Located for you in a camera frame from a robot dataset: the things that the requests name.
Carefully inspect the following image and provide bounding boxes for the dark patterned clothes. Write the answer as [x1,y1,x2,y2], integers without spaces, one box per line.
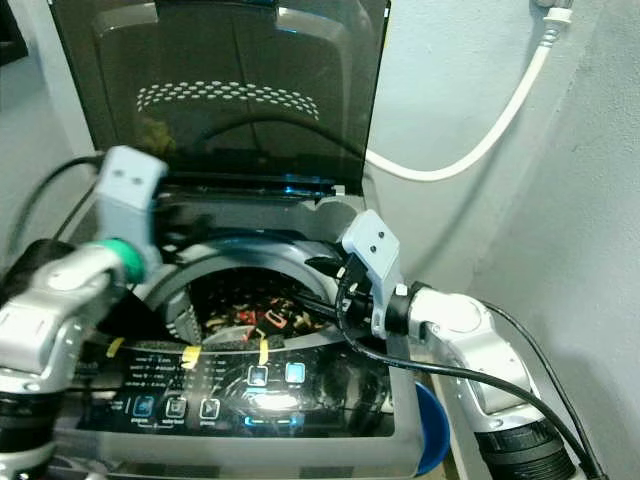
[190,268,349,339]

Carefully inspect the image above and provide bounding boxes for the grey top-load washing machine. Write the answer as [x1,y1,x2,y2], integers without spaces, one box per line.
[0,0,433,480]

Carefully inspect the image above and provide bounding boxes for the blue plastic basin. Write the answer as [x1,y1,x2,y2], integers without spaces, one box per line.
[414,383,453,477]

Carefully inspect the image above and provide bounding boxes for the black cloth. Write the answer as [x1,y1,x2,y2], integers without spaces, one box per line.
[4,238,83,303]

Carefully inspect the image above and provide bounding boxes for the dark transparent washer lid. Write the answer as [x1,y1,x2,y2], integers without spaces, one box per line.
[48,0,393,193]

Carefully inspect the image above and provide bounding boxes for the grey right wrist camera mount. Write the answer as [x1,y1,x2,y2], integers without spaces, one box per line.
[340,209,405,341]

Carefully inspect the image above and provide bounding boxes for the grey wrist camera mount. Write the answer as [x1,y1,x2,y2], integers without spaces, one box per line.
[340,209,405,341]
[97,145,169,253]

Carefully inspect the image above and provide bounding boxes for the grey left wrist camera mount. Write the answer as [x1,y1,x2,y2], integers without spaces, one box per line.
[97,145,169,253]

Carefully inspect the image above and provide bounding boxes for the white water hose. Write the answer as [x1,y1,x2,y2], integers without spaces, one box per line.
[364,0,577,184]

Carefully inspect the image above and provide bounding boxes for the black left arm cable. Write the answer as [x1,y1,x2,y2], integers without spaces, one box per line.
[6,153,107,263]

